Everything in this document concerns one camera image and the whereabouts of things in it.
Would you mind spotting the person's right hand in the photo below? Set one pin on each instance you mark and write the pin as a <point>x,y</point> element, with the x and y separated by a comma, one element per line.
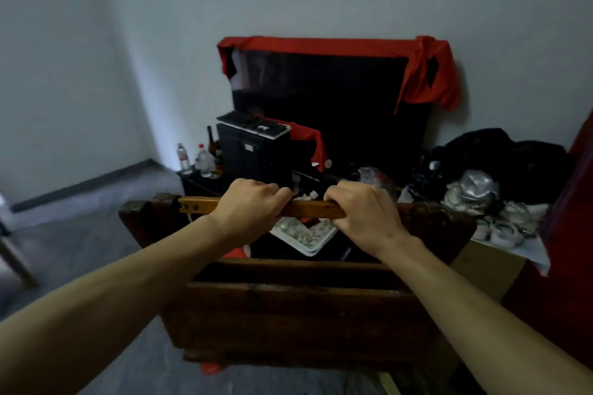
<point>370,219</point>

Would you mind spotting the person's left hand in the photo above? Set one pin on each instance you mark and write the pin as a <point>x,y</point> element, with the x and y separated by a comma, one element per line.
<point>250,209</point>

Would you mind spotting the red plastic stool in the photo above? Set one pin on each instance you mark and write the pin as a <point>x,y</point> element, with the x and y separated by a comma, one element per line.
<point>236,253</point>

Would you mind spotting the person's left forearm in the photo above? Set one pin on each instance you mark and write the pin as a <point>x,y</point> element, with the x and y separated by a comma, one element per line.
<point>116,297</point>

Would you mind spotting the person's right forearm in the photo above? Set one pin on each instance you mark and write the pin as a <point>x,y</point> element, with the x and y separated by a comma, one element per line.
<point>486,325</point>

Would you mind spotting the clear plastic bag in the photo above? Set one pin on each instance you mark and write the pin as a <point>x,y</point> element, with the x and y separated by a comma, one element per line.
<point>375,177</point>

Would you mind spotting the brown glass bottle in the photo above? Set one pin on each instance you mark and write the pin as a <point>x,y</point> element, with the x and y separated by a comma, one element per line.
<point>217,163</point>

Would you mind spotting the white patterned tray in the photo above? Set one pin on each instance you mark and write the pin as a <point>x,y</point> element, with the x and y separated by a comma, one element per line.
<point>303,237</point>

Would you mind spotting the clear plastic bottle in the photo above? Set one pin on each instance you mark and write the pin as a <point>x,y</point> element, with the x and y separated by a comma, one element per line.
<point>183,161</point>
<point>204,163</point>

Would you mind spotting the dark glass bottle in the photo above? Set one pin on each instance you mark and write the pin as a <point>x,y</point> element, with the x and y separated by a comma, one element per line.
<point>211,142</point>

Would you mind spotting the black keyboard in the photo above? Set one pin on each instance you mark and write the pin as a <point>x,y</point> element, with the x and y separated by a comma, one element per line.
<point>252,124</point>

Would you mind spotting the small red cloth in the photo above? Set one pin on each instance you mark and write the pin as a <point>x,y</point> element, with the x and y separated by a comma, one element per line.
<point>306,134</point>

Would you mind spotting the black television screen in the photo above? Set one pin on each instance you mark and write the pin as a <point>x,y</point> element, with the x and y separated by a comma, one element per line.
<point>347,107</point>

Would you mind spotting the wooden folding table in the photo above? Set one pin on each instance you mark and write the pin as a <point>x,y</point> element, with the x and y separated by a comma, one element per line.
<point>301,325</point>

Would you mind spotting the tall cardboard box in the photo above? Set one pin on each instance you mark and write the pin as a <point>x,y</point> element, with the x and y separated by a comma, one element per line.
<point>491,269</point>

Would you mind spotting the black bag pile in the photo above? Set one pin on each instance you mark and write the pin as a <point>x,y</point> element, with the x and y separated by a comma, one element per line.
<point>486,154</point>

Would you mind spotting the white paper sheet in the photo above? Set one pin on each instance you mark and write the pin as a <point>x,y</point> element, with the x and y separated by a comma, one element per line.
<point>533,253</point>

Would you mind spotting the long red cloth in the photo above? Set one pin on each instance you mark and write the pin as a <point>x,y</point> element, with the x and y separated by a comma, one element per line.
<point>324,45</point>

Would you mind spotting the large red upright panel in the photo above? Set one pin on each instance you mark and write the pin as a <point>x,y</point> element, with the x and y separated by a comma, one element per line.
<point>565,269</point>

